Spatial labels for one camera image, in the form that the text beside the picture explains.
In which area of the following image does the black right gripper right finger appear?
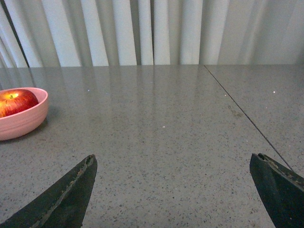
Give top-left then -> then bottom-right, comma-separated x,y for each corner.
249,153 -> 304,228

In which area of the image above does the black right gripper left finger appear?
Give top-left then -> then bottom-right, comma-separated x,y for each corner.
0,154 -> 97,228

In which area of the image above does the red apple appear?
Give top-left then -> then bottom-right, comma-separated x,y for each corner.
0,89 -> 39,118

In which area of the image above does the pink plastic bowl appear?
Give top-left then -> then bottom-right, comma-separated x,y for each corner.
0,87 -> 48,141

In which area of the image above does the white pleated curtain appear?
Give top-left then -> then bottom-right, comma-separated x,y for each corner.
0,0 -> 304,68

